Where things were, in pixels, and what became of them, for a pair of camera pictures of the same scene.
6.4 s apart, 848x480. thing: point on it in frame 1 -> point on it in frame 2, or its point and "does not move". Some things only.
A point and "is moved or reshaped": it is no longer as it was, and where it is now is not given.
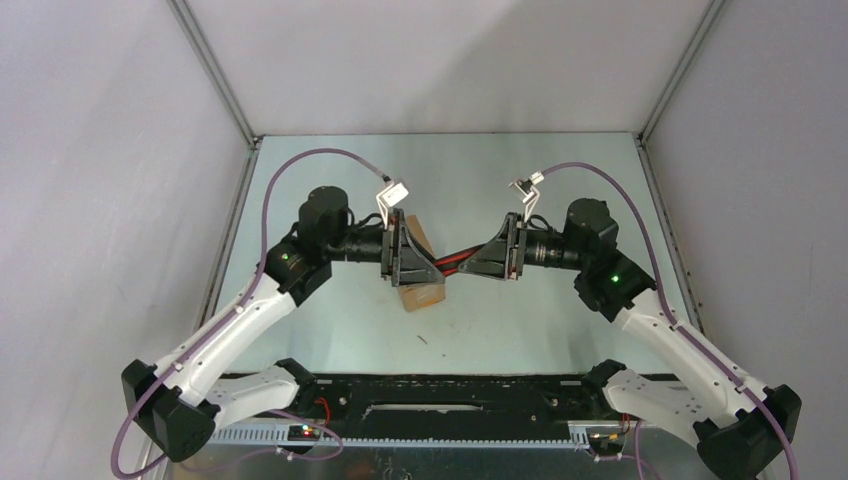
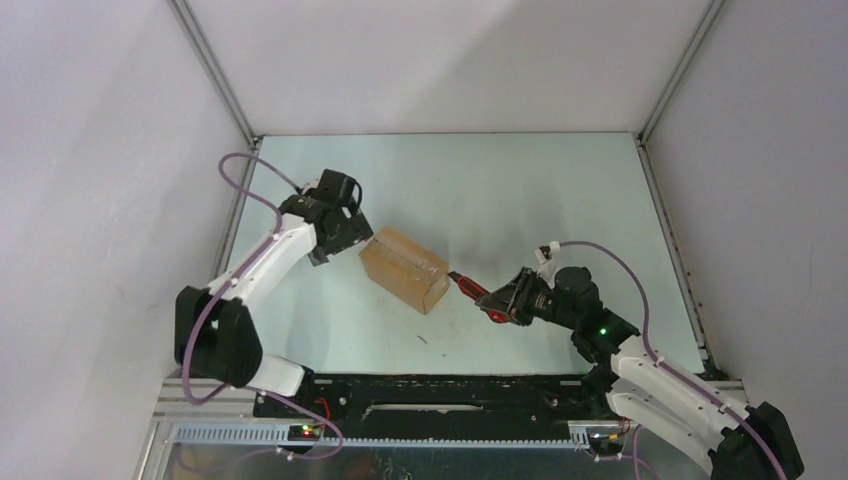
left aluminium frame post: [214, 68] does not move
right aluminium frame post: [703, 30] does not move
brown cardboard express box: [415, 295] is moved or reshaped
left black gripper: [400, 258] -> [356, 230]
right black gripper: [500, 256] -> [512, 298]
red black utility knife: [449, 264] -> [475, 291]
